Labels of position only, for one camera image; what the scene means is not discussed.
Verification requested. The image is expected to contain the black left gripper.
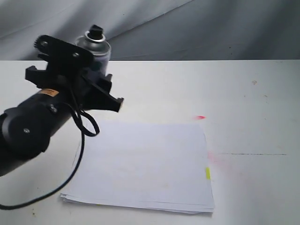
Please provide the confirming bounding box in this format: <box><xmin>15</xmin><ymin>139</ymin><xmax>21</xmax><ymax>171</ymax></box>
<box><xmin>25</xmin><ymin>66</ymin><xmax>124</xmax><ymax>112</ymax></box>

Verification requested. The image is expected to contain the polka dot spray paint can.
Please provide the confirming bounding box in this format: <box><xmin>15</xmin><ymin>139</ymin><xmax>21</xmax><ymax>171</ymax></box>
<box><xmin>75</xmin><ymin>25</ymin><xmax>112</xmax><ymax>75</ymax></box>

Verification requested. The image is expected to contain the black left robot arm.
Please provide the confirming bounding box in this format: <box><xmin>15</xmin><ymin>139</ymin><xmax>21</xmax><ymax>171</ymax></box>
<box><xmin>0</xmin><ymin>66</ymin><xmax>123</xmax><ymax>175</ymax></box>

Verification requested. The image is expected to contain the grey backdrop cloth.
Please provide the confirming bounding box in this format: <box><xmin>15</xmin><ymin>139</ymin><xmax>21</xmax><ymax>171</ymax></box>
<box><xmin>0</xmin><ymin>0</ymin><xmax>300</xmax><ymax>60</ymax></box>

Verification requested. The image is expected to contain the white paper stack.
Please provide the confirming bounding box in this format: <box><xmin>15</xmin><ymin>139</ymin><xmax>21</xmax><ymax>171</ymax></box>
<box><xmin>61</xmin><ymin>121</ymin><xmax>215</xmax><ymax>214</ymax></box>

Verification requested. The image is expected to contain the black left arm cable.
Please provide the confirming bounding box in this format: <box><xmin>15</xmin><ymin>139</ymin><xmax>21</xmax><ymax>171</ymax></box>
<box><xmin>0</xmin><ymin>86</ymin><xmax>100</xmax><ymax>210</ymax></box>

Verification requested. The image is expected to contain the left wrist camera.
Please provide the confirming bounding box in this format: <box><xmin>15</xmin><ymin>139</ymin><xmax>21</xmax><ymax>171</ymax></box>
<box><xmin>34</xmin><ymin>35</ymin><xmax>94</xmax><ymax>70</ymax></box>

